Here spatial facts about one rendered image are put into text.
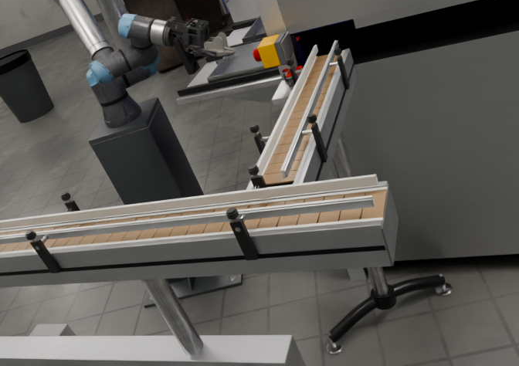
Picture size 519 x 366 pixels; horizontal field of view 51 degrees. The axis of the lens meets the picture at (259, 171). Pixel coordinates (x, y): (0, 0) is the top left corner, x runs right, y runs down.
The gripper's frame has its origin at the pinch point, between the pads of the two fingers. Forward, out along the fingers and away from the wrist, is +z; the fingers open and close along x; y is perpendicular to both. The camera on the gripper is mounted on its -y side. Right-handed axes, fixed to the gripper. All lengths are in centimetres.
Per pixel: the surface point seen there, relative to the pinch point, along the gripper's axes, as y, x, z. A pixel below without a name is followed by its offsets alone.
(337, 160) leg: -17.9, -16.1, 38.3
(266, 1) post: 15.5, 5.8, 8.1
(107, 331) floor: -132, -18, -42
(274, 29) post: 7.6, 5.8, 11.3
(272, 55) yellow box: 3.6, -3.3, 13.4
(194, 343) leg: -41, -72, 16
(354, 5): 19.0, 5.9, 33.2
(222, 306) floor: -110, -5, 5
